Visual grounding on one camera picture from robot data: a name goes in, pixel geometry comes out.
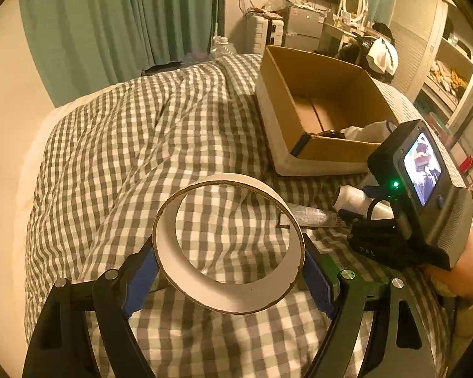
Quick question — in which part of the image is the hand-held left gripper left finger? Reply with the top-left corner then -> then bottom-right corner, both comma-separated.
21,238 -> 160,378

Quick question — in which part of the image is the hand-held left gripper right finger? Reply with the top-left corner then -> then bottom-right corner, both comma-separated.
301,234 -> 437,378

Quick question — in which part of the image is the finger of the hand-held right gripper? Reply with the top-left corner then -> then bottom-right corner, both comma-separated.
338,207 -> 397,230

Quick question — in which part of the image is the white plastic bottle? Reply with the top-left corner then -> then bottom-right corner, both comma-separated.
333,184 -> 394,221

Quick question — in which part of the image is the cardboard tape roll ring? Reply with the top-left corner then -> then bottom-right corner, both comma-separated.
152,173 -> 306,316

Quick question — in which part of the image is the cardboard box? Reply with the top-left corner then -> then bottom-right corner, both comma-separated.
255,45 -> 399,176

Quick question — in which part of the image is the person's right forearm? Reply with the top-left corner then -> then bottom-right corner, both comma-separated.
423,228 -> 473,299

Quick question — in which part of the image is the clear plastic tube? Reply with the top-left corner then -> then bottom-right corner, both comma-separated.
285,201 -> 340,229

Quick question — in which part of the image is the white cloth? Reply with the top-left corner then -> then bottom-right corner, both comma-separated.
340,120 -> 397,143

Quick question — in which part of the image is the green checked blanket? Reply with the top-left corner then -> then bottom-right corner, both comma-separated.
24,53 -> 473,378

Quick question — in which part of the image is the black bag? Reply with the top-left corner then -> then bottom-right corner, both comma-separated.
339,35 -> 379,67

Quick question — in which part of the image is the grey mini fridge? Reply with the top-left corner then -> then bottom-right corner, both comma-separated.
283,6 -> 326,53

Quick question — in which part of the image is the white drawer cabinet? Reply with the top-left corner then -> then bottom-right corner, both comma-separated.
246,14 -> 284,58

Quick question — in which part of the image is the clear plastic water bottle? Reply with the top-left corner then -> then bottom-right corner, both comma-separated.
210,35 -> 237,58

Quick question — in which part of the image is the round white mirror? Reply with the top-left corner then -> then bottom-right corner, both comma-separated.
340,0 -> 369,24

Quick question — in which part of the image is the dark flat object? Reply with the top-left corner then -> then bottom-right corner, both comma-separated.
141,61 -> 183,77

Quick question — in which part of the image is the green curtain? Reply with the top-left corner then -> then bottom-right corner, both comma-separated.
19,0 -> 226,107

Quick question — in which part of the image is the white wall shelf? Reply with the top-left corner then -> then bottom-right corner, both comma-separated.
412,0 -> 473,135

